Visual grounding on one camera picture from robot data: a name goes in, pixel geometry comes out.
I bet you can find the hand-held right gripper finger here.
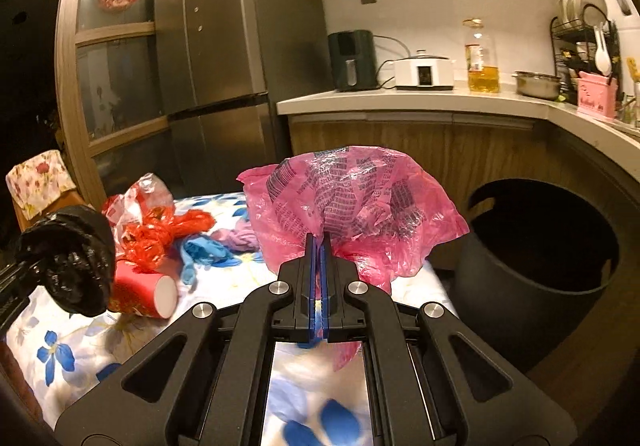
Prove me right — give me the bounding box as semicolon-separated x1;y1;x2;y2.
322;233;579;446
54;233;321;446

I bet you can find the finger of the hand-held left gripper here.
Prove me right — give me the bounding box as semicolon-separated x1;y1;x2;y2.
0;289;32;334
0;263;41;289

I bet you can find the black plastic bag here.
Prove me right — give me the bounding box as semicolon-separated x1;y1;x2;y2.
14;205;118;317

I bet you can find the pink printed plastic bag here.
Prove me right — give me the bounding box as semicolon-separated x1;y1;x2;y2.
236;145;470;372

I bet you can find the purple rubber glove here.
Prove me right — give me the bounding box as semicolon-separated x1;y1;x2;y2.
210;221;262;253

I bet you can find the black trash bin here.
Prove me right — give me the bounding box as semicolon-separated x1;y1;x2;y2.
452;180;621;362

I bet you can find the blue floral tablecloth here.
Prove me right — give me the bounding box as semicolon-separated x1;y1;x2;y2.
5;191;458;446

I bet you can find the cardboard box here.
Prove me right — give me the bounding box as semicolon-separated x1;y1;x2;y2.
12;188;88;247

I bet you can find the red floral cloth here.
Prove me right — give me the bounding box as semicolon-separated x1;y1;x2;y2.
6;150;77;221

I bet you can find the blue rubber glove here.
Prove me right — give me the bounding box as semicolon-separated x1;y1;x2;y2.
179;236;266;285

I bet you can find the red paper cup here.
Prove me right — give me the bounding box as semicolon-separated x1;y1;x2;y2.
107;261;179;319

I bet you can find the red plastic bag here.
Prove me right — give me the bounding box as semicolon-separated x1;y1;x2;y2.
117;208;216;273

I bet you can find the red and white plastic wrapper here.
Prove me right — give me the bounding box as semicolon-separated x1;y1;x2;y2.
102;173;176;247

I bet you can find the wooden kitchen counter cabinet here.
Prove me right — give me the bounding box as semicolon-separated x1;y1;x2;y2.
276;88;640;377

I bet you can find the wooden glass door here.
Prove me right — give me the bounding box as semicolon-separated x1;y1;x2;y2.
54;0;186;207

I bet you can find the black air fryer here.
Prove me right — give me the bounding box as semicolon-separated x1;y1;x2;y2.
327;30;379;92

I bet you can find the white rice cooker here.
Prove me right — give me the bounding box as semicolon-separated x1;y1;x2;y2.
394;50;456;90

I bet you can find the grey refrigerator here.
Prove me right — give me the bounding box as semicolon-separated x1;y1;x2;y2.
155;0;332;197

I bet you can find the cooking oil bottle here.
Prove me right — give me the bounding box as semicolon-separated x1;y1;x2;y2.
462;18;501;94

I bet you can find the steel bowl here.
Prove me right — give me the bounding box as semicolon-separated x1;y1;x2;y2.
512;70;564;101

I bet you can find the pink utensil holder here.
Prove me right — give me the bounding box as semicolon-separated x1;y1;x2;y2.
577;72;620;119

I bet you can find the black dish rack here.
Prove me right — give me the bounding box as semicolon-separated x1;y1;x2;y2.
550;16;624;102

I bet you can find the white spoon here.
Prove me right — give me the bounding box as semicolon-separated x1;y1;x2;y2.
594;23;612;76

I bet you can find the white plate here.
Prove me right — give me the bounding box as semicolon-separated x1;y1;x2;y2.
558;0;582;26
580;0;610;26

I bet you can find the white power cable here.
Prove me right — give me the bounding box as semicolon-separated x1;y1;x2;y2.
375;34;410;60

